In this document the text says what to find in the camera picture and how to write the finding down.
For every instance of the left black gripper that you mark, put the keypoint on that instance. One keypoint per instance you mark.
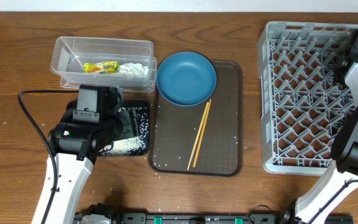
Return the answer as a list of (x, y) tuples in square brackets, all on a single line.
[(128, 127)]

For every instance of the white tissue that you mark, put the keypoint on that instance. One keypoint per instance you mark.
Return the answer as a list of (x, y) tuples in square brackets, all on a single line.
[(135, 69)]

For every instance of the yellow green snack wrapper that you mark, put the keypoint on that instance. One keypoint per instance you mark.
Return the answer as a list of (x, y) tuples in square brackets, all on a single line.
[(101, 67)]

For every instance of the blue plate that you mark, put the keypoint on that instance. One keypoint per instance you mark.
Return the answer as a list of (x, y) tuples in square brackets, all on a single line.
[(186, 79)]

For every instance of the wooden chopstick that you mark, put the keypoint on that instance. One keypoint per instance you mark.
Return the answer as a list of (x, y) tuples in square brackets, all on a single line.
[(198, 134), (202, 133)]

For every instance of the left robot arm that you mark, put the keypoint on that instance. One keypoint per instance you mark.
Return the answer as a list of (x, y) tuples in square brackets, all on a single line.
[(67, 173)]

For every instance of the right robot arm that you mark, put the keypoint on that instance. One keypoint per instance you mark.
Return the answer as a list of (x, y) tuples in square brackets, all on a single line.
[(341, 176)]

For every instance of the clear plastic waste bin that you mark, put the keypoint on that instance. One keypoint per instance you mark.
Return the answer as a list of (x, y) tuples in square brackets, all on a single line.
[(71, 53)]

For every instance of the grey dishwasher rack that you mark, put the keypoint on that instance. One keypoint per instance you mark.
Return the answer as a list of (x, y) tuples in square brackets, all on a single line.
[(309, 79)]

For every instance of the spilled white rice pile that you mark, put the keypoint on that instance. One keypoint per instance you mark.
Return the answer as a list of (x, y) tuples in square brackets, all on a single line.
[(136, 146)]

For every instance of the black plastic tray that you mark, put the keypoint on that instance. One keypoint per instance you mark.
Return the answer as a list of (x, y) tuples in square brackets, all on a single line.
[(92, 105)]

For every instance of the brown serving tray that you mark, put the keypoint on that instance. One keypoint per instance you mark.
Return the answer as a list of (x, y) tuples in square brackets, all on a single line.
[(172, 148)]

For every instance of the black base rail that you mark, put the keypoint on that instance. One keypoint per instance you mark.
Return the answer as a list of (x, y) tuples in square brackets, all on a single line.
[(102, 213)]

